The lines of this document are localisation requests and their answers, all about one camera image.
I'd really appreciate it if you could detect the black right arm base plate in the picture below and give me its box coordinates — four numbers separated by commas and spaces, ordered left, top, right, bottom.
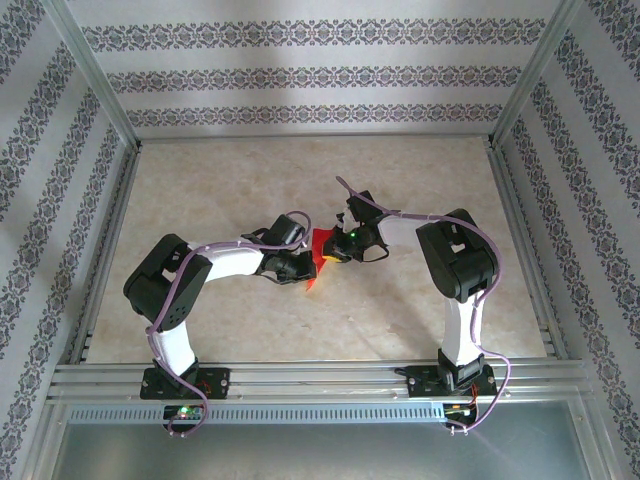
405, 363, 499, 400

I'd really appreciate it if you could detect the grey metal panel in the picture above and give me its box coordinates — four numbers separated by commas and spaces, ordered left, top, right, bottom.
49, 422, 591, 480

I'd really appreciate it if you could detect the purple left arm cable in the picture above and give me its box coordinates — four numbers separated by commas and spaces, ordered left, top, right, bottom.
144, 209, 312, 439

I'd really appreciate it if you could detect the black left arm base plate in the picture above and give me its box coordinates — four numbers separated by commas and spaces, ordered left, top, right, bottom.
139, 366, 232, 401

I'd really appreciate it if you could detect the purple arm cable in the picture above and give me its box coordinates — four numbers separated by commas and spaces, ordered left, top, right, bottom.
335, 174, 512, 435
144, 209, 312, 439

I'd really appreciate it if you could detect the grey slotted cable duct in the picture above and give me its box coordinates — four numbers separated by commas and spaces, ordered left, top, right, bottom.
67, 402, 447, 425

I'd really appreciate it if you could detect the aluminium right frame post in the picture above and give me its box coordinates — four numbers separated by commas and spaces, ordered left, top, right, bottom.
492, 0, 585, 145

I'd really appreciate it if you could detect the aluminium left side rail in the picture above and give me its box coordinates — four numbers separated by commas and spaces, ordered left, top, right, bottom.
69, 142, 142, 365

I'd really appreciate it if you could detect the aluminium frame post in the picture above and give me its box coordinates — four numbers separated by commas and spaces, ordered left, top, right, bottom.
492, 0, 585, 145
42, 0, 140, 147

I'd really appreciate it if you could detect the aluminium rear rail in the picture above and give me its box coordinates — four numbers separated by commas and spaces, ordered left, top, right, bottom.
135, 132, 496, 146

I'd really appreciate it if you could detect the left controller board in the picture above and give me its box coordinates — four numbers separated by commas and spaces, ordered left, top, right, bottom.
163, 403, 207, 422

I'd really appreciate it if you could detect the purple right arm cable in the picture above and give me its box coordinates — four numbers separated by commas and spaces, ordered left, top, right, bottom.
335, 174, 512, 435

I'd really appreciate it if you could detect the controller board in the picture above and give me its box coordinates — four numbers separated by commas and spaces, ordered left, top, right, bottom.
443, 402, 479, 420
163, 403, 207, 422

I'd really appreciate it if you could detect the aluminium mounting rail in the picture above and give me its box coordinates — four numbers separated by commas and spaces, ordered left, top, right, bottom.
47, 362, 596, 402

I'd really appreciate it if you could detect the right controller board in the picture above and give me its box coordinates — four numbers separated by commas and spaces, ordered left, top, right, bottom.
443, 402, 479, 420

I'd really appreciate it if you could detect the aluminium left frame post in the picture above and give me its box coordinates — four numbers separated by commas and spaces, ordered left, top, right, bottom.
42, 0, 140, 147

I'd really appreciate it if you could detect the aluminium right side rail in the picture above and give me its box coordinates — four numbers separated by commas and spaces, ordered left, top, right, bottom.
483, 138, 569, 360

